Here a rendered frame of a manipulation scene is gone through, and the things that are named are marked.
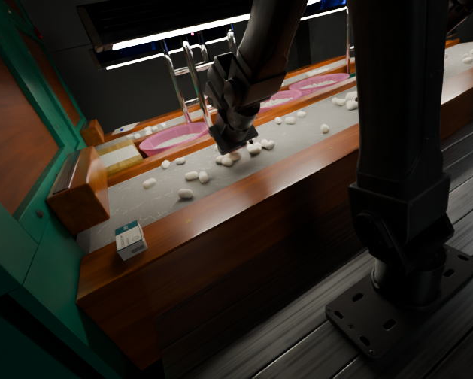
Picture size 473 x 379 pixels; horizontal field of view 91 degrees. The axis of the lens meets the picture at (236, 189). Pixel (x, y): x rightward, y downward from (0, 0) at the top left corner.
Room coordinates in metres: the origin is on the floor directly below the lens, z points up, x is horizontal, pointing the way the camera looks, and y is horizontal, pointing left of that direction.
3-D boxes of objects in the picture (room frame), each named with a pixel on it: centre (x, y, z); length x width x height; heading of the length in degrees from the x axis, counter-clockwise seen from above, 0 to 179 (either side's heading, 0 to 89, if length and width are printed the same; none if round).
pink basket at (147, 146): (0.88, 0.17, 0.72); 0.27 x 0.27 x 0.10
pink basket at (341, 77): (1.14, -0.51, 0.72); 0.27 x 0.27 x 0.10
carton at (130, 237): (0.29, 0.17, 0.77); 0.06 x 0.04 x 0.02; 21
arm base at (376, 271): (0.17, -0.17, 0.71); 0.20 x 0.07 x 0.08; 109
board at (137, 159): (0.80, 0.37, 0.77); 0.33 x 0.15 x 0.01; 21
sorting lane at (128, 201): (0.79, -0.52, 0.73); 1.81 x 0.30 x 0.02; 111
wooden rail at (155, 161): (0.95, -0.46, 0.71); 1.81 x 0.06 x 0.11; 111
